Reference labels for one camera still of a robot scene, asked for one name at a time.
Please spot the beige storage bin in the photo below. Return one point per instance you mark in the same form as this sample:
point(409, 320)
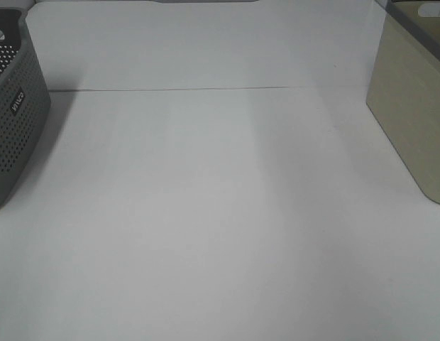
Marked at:
point(404, 91)

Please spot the grey perforated plastic basket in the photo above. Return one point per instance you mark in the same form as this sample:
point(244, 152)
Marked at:
point(24, 99)

